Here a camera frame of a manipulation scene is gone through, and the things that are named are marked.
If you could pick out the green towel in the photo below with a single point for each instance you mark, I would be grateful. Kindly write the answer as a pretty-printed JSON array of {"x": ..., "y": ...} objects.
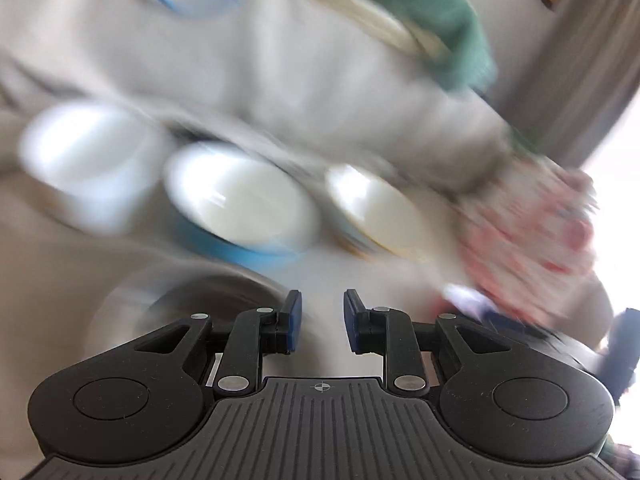
[{"x": 465, "y": 60}]

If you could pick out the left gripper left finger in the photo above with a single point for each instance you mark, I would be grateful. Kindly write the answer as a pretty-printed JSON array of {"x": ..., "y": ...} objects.
[{"x": 254, "y": 334}]

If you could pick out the beige sofa cover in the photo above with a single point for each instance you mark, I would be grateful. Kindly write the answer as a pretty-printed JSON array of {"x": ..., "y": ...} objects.
[{"x": 296, "y": 84}]

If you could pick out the white bowl gold rim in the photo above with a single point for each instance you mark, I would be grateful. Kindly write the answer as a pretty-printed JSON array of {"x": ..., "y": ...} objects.
[{"x": 372, "y": 215}]

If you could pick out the stainless steel bowl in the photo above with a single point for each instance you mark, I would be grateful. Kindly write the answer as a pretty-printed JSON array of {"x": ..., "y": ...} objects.
[{"x": 162, "y": 294}]

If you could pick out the pink floral blanket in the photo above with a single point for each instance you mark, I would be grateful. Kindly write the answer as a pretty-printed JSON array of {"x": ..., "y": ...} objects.
[{"x": 526, "y": 237}]

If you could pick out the white plastic tub orange label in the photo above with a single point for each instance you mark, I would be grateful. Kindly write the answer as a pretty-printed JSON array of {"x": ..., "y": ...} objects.
[{"x": 96, "y": 164}]

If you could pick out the blue enamel bowl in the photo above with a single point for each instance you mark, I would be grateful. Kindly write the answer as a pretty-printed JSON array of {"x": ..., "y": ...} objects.
[{"x": 234, "y": 207}]

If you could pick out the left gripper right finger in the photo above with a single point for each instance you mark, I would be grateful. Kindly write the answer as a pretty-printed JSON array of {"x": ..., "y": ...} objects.
[{"x": 388, "y": 333}]

